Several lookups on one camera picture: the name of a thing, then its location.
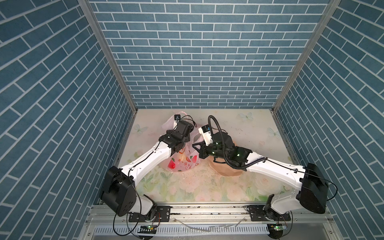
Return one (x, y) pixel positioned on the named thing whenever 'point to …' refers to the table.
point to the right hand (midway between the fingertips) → (190, 144)
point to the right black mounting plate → (256, 214)
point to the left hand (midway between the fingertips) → (180, 132)
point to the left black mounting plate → (163, 214)
